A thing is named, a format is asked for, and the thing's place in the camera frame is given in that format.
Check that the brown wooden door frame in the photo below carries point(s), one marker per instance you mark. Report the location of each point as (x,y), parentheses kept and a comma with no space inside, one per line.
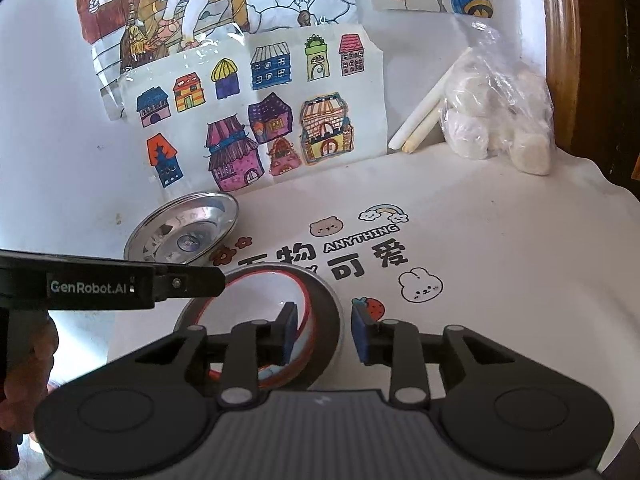
(563,66)

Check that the large steel plate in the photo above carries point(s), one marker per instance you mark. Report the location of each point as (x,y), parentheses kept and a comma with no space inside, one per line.
(186,230)

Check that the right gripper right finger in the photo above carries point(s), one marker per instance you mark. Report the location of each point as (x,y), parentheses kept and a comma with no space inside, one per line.
(398,345)

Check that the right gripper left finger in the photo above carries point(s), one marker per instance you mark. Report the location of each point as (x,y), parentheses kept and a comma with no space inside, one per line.
(252,345)

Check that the white printed table cloth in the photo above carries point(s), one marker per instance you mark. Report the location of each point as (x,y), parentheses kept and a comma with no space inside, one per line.
(547,266)

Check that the white rolled stick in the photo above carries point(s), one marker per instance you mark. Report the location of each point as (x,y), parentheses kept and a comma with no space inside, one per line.
(432,98)

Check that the plastic bag of buns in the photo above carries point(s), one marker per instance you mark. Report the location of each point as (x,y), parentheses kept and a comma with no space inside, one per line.
(493,104)

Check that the girl with fan drawing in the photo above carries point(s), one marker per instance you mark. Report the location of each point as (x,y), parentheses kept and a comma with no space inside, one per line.
(126,34)

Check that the deep steel bowl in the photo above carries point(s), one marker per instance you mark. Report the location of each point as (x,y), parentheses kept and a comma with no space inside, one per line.
(327,310)

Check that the person left hand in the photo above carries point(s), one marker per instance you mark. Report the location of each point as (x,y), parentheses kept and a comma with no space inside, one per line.
(27,384)

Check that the houses drawing paper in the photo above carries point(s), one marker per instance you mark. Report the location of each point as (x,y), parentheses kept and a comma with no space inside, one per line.
(241,114)

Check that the floral ceramic bowl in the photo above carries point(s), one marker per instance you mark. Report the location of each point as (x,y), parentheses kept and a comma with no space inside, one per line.
(259,295)

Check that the beige rolled stick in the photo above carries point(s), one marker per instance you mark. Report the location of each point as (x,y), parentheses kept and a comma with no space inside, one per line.
(422,131)

